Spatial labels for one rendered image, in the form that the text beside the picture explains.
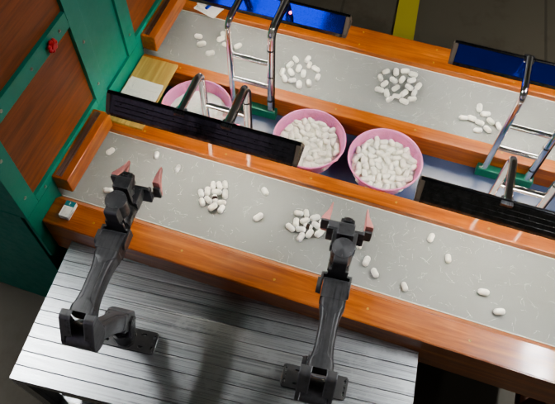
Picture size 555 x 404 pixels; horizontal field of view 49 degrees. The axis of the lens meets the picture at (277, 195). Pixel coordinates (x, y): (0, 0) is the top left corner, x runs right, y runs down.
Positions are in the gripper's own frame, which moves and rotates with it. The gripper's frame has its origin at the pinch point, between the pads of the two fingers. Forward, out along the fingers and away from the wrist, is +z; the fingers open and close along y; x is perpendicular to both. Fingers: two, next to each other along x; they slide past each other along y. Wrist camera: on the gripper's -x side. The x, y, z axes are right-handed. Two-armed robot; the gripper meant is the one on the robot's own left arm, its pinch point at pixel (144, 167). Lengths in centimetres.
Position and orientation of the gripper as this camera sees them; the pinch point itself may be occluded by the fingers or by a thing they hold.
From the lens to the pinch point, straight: 179.7
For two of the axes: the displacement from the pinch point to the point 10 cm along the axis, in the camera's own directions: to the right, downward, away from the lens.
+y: -9.7, -2.0, 1.1
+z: 2.2, -8.2, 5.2
